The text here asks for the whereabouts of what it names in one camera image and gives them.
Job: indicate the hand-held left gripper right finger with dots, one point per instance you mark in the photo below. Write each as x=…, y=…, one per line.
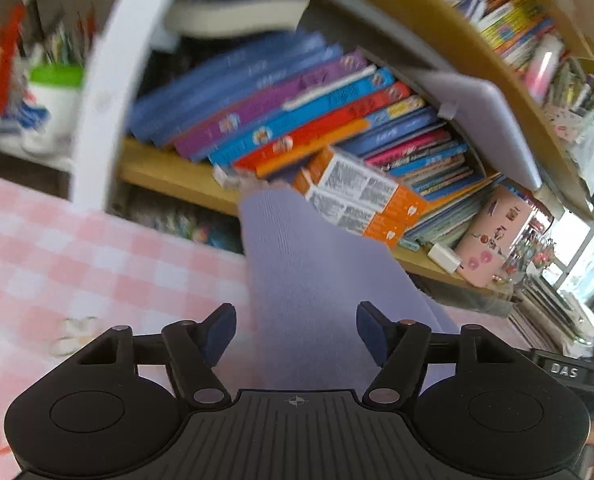
x=372, y=332

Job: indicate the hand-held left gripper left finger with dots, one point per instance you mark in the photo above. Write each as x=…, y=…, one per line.
x=219, y=332

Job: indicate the pink and purple knit sweater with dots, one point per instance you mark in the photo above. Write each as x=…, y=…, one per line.
x=307, y=300

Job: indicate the stack of magazines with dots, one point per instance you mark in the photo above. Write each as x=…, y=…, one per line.
x=552, y=317

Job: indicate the white charger plug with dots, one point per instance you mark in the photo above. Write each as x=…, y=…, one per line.
x=444, y=257

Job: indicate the orange and white box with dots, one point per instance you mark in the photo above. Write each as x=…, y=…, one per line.
x=347, y=215
x=372, y=182

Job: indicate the jar of paper stars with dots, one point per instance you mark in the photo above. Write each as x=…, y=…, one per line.
x=529, y=255

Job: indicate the small white flower charm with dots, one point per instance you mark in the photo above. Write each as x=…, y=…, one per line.
x=77, y=335

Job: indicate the pink sticker-covered box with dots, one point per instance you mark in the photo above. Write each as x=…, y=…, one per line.
x=494, y=240

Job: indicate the wooden bookshelf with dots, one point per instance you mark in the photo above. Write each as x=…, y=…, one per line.
x=167, y=167

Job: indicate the pink checkered desk mat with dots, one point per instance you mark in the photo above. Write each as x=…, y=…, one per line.
x=52, y=270

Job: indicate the row of colourful books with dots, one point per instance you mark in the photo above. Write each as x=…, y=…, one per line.
x=287, y=105

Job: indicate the white green-rimmed pen holder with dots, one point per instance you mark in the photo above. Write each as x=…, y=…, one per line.
x=52, y=110

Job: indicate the shelf of thin picture books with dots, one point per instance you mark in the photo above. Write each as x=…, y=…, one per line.
x=502, y=10

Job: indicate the bunch of pens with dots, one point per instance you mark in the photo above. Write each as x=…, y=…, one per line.
x=47, y=30

